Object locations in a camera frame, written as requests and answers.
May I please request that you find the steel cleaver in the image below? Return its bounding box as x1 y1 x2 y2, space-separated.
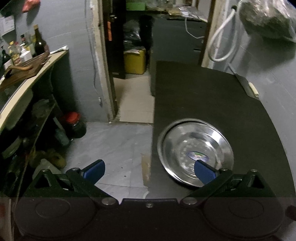
234 73 260 100

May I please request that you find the black panel with slots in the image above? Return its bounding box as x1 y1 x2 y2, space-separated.
150 16 208 68

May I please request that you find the dark plastic bag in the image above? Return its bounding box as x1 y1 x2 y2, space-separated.
124 20 148 50

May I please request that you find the red lid jar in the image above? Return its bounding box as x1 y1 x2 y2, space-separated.
60 112 87 139

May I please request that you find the deep steel plate with sticker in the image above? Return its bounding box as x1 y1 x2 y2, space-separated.
159 122 234 188

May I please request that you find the wooden door frame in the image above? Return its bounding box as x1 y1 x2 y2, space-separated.
200 0 228 69

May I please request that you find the green glass bottle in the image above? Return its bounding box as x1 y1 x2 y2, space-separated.
1 45 12 68

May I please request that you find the white cloth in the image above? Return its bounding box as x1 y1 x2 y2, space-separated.
49 45 70 54

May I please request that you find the paper wall note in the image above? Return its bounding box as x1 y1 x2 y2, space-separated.
0 14 16 37

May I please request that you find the thick white hose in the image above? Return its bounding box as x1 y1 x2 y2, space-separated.
207 5 243 62

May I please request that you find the plastic bag of greens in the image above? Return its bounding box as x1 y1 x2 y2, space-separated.
238 0 296 42

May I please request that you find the small white stick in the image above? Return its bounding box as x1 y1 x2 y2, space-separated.
250 82 260 97

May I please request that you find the flat cardboard sheet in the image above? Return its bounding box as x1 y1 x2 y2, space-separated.
113 71 155 124

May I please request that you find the wooden cutting board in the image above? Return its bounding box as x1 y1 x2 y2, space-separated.
0 52 51 92

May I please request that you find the yellow label bottle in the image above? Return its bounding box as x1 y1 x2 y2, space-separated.
8 40 22 66

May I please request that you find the thin white wire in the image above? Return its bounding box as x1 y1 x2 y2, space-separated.
184 10 204 39

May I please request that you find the dark glass bottle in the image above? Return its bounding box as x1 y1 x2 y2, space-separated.
33 24 48 56

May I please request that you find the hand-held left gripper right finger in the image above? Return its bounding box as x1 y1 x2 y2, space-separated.
180 160 277 207

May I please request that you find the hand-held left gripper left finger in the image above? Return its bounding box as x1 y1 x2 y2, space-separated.
23 159 117 207

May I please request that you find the yellow plastic container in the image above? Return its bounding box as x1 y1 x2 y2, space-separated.
123 48 147 75

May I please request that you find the red plastic bag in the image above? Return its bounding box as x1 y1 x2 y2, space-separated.
22 0 41 13

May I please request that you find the white plastic bottle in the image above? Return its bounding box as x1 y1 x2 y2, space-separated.
19 45 33 63

